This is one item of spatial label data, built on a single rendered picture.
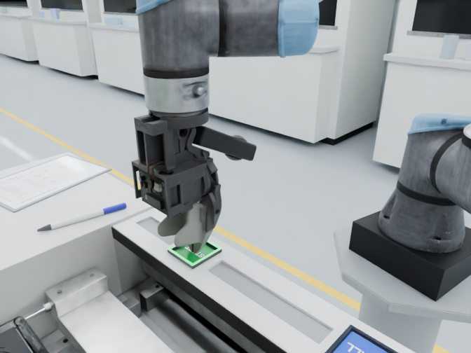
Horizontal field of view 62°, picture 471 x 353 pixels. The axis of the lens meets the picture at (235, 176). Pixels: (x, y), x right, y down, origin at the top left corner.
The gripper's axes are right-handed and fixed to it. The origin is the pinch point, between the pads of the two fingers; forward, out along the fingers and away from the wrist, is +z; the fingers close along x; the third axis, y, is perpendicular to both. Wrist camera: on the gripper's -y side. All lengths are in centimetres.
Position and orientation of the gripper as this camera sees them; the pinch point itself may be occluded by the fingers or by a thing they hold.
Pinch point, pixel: (198, 241)
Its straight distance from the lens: 57.5
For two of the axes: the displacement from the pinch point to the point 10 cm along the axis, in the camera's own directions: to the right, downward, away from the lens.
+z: 0.0, 9.1, 4.2
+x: 7.2, 3.0, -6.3
